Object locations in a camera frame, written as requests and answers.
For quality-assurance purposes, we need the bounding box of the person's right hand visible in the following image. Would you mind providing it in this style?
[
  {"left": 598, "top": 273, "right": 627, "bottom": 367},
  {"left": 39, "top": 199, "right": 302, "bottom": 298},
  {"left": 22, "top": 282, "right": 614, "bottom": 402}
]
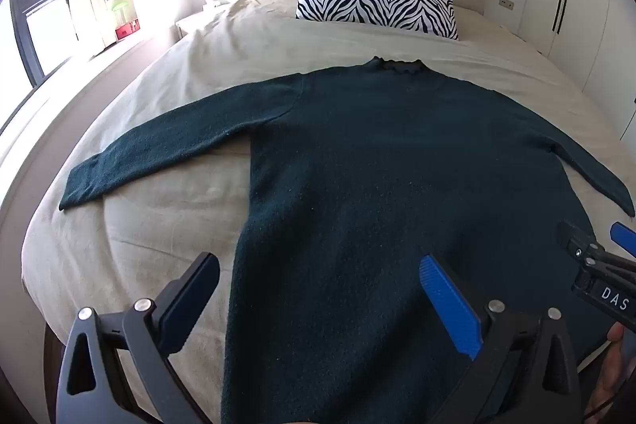
[{"left": 593, "top": 322, "right": 636, "bottom": 424}]

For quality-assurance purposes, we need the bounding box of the green lamp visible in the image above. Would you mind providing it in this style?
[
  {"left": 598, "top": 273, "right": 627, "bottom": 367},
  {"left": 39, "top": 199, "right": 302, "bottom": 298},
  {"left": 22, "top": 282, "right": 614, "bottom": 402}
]
[{"left": 110, "top": 0, "right": 131, "bottom": 27}]

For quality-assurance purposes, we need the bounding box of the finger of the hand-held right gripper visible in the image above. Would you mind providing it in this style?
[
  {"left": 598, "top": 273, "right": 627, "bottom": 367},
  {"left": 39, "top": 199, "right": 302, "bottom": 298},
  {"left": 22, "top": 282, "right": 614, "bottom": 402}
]
[
  {"left": 555, "top": 220, "right": 613, "bottom": 277},
  {"left": 609, "top": 222, "right": 636, "bottom": 259}
]

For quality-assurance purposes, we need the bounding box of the dark green sweater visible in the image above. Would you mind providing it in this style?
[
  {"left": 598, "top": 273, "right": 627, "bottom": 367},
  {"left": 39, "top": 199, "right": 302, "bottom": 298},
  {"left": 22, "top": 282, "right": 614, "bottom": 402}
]
[{"left": 58, "top": 56, "right": 634, "bottom": 424}]

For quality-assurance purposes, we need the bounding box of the black framed window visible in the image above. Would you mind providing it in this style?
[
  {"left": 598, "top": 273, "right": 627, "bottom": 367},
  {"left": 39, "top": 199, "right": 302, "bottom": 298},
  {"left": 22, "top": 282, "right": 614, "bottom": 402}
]
[{"left": 0, "top": 0, "right": 80, "bottom": 92}]

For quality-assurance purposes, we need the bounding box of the white nightstand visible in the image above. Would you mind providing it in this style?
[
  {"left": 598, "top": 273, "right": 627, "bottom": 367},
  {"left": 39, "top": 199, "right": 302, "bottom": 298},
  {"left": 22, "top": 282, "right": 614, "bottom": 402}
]
[{"left": 175, "top": 7, "right": 229, "bottom": 40}]

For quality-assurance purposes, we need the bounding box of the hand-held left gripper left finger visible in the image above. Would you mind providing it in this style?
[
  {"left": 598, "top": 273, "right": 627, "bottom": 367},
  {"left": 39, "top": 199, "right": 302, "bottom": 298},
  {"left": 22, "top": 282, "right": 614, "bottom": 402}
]
[{"left": 54, "top": 252, "right": 221, "bottom": 424}]

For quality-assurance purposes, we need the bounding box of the bed with beige sheet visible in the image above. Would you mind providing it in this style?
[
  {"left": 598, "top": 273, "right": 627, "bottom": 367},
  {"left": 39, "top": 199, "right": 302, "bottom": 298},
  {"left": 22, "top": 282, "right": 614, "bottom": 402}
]
[{"left": 20, "top": 0, "right": 636, "bottom": 385}]

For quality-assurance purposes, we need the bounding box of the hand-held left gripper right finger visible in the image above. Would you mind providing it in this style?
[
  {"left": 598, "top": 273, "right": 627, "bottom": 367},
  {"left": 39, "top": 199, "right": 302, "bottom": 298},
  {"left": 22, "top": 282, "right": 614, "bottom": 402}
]
[{"left": 419, "top": 254, "right": 582, "bottom": 424}]

